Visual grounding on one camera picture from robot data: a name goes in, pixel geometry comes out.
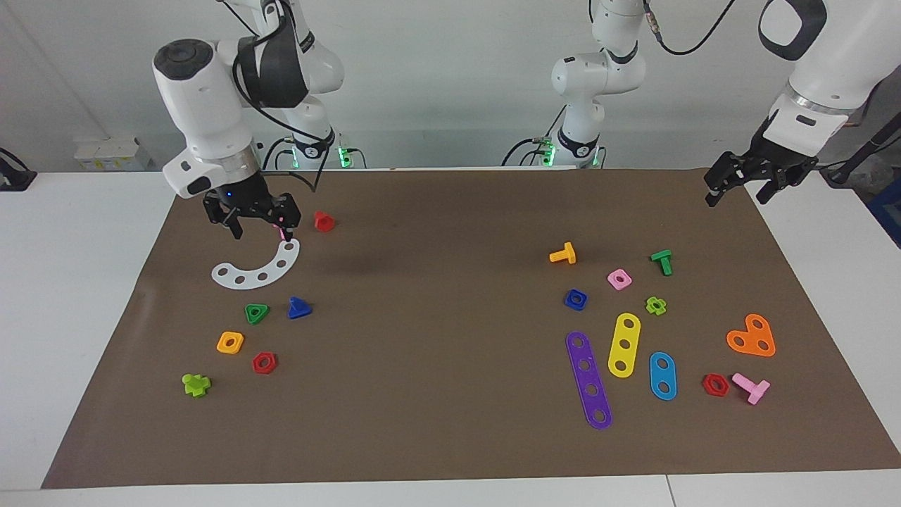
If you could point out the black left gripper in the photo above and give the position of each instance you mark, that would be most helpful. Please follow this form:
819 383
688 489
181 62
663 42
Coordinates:
771 158

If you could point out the blue square plastic nut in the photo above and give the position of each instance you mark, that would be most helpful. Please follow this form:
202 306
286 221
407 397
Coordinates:
569 302

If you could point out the dark green plastic bolt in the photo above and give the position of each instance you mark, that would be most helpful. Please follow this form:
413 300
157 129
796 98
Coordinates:
664 264

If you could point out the blue triangle-head plastic bolt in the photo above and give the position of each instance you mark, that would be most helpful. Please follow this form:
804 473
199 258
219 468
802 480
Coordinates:
298 309

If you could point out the pink plastic toy bolt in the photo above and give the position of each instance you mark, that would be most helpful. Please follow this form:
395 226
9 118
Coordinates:
757 389
283 235

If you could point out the lime green cross-shaped nut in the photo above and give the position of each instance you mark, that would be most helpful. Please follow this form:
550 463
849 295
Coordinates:
662 308

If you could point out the red plastic toy bolt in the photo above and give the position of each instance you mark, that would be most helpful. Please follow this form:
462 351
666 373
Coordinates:
324 223

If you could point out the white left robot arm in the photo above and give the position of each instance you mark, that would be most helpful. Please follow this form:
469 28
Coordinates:
816 77

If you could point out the pink square plastic nut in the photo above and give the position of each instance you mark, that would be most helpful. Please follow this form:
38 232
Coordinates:
612 276

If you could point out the white curved five-hole plate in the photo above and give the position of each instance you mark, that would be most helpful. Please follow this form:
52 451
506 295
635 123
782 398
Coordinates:
272 271

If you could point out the blue crate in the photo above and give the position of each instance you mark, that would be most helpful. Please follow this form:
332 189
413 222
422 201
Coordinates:
888 211

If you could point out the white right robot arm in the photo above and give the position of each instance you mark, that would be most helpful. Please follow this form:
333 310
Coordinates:
204 113

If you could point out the black device on table edge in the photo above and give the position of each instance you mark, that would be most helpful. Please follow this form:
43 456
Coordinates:
14 176

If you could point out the orange-yellow plastic bolt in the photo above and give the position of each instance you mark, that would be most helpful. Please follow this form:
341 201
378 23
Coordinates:
569 252

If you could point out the lime green cross-head bolt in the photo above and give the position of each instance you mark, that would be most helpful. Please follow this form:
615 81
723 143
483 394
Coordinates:
195 384

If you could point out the brown table mat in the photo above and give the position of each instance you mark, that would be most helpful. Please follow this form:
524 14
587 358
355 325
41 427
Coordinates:
450 394

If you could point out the blue two-hole plastic strip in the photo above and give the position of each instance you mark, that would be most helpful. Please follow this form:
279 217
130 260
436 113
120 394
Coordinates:
662 376

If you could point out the green triangular plastic nut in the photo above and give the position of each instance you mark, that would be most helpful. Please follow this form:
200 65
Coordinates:
255 320

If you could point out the orange heart-shaped plastic plate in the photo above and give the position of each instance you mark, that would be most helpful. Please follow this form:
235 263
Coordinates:
752 338

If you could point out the orange square plastic nut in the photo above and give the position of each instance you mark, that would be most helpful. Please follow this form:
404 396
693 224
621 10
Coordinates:
221 346

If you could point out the black stand pole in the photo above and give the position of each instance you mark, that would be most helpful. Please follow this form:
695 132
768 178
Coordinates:
862 151

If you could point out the red hexagonal plastic nut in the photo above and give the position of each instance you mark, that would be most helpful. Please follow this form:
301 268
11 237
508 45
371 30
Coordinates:
257 364
707 386

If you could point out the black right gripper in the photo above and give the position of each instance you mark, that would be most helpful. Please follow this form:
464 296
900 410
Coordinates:
250 204

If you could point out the white box stack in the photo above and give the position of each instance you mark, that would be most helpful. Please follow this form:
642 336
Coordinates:
112 153

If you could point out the purple four-hole plastic strip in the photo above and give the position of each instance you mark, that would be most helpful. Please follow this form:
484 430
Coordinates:
588 378

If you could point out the yellow three-hole plastic strip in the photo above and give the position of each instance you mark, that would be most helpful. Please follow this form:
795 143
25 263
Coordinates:
625 336

